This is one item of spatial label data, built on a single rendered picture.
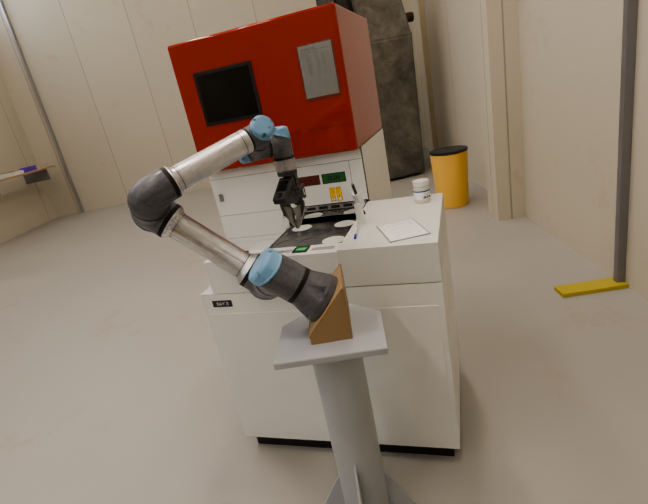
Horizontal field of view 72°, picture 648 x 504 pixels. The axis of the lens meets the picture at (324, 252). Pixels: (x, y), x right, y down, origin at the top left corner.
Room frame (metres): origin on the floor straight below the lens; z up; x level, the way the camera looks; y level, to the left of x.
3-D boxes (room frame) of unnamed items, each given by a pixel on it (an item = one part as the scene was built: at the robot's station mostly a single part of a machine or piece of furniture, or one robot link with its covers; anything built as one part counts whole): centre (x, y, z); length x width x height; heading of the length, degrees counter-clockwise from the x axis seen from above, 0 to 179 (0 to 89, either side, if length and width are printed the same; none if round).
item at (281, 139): (1.59, 0.08, 1.35); 0.09 x 0.08 x 0.11; 113
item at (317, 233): (1.93, 0.02, 0.90); 0.34 x 0.34 x 0.01; 70
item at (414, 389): (1.80, -0.02, 0.41); 0.96 x 0.64 x 0.82; 70
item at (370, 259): (1.71, -0.31, 0.89); 0.62 x 0.35 x 0.14; 160
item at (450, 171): (4.87, -1.57, 0.32); 0.41 x 0.40 x 0.63; 84
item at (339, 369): (1.10, 0.04, 0.41); 0.51 x 0.44 x 0.82; 174
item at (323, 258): (1.61, 0.20, 0.89); 0.55 x 0.09 x 0.14; 70
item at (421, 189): (1.87, -0.47, 1.01); 0.07 x 0.07 x 0.10
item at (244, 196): (2.21, 0.12, 1.02); 0.81 x 0.03 x 0.40; 70
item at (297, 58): (2.50, 0.02, 1.52); 0.81 x 0.75 x 0.60; 70
